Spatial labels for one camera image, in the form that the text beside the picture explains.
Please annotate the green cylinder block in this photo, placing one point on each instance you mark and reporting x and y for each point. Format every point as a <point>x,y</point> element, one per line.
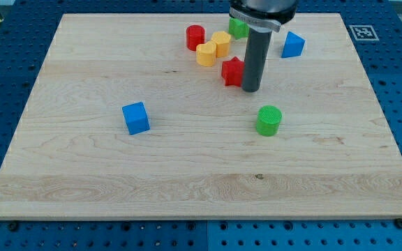
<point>268,121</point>

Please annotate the red star block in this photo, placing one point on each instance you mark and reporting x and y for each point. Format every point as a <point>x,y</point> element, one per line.
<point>232,71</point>

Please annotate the yellow heart block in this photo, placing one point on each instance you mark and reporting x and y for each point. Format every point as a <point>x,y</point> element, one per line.
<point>206,54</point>

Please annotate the green block behind rod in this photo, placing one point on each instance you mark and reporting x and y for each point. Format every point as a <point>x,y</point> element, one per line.
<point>237,28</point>

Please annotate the fiducial marker tag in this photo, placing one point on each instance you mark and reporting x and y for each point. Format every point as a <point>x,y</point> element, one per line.
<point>362,32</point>

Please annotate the wooden board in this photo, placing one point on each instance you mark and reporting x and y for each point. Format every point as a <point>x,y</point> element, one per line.
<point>72,158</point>

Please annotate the blue cube block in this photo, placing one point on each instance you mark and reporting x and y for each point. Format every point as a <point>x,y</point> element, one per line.
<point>136,118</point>

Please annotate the yellow hexagon block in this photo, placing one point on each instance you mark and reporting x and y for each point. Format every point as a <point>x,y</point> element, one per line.
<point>222,40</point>

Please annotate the blue triangle block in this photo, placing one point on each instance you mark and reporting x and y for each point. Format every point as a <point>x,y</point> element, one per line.
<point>293,46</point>

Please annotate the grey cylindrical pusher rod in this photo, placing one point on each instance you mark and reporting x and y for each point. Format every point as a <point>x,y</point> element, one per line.
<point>255,57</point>

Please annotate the red cylinder block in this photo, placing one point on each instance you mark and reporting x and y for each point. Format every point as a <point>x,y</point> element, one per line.
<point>195,35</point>

